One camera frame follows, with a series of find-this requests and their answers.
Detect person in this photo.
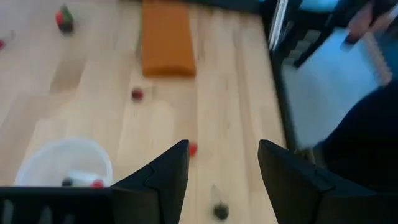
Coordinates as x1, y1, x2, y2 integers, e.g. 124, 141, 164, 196
312, 79, 398, 192

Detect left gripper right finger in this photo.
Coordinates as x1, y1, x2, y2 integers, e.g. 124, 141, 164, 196
257, 139, 398, 224

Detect clear plastic tub container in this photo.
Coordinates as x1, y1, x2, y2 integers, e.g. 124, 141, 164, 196
14, 138, 114, 189

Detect small red and dark fruit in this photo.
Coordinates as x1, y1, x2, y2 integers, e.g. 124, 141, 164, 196
55, 3, 75, 34

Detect person's hand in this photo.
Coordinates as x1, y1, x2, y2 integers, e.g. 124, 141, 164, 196
345, 0, 398, 44

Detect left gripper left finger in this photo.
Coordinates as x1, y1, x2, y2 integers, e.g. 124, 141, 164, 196
111, 139, 190, 224

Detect orange folded cloth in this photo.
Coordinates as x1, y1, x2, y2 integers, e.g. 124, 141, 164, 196
141, 0, 197, 78

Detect white spiral notebook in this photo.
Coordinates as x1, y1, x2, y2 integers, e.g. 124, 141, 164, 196
281, 27, 393, 149

